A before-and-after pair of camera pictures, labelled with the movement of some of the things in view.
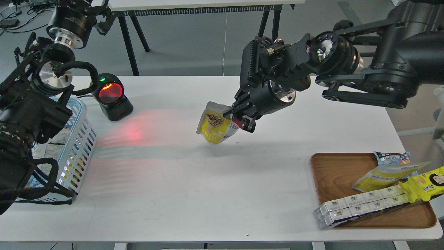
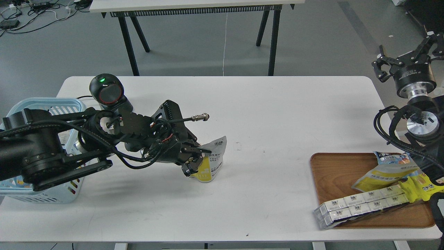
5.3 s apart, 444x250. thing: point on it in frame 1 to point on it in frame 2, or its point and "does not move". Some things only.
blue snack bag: x=391 y=158 does not move
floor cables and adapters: x=19 y=21 does not move
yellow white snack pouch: x=213 y=126 to x=212 y=163
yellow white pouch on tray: x=386 y=174 does not move
